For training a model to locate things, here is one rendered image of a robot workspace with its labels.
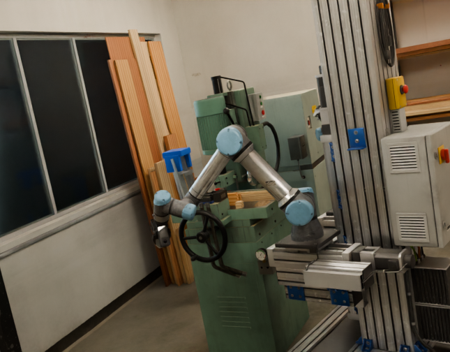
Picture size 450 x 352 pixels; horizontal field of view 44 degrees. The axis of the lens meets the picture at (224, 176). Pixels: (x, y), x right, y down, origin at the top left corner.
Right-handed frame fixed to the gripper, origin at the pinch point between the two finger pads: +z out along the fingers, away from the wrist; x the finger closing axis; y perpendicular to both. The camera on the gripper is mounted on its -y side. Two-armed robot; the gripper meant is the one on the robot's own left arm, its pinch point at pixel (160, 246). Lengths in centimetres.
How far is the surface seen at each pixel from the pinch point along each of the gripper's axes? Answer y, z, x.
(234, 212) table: 15.0, 5.5, -46.5
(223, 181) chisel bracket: 36, 3, -48
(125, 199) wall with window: 144, 122, -19
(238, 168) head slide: 44, 3, -61
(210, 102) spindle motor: 62, -34, -46
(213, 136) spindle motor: 51, -19, -45
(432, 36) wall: 155, 8, -290
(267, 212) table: 4, -2, -60
